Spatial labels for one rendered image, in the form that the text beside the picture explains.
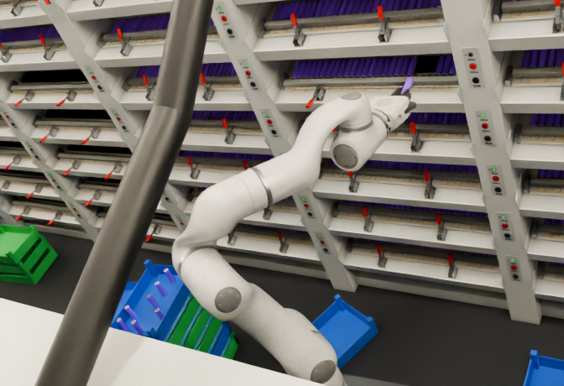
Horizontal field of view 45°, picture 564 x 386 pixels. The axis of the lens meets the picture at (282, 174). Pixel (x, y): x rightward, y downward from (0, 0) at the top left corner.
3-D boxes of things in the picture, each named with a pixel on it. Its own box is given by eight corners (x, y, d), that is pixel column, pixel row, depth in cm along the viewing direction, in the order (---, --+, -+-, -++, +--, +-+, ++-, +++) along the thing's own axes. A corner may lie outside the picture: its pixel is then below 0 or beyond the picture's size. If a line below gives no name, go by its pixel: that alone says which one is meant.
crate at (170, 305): (160, 346, 223) (149, 331, 219) (114, 340, 233) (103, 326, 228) (199, 276, 243) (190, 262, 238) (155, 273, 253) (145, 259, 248)
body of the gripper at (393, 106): (391, 111, 154) (409, 91, 162) (352, 111, 160) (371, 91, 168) (396, 140, 157) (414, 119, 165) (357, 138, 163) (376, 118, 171)
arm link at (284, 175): (235, 134, 142) (353, 85, 153) (253, 199, 149) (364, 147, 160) (254, 146, 135) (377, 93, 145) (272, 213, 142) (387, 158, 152)
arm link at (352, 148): (350, 109, 157) (357, 144, 161) (324, 135, 148) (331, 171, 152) (383, 110, 152) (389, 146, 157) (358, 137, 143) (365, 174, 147)
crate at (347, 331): (320, 388, 237) (313, 376, 233) (286, 358, 252) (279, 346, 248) (378, 331, 247) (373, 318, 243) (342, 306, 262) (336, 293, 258)
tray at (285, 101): (467, 112, 181) (458, 91, 174) (280, 111, 215) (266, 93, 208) (483, 53, 189) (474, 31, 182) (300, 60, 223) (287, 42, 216)
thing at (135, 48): (234, 62, 209) (211, 33, 199) (101, 67, 242) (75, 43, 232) (256, 12, 217) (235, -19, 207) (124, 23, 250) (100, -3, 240)
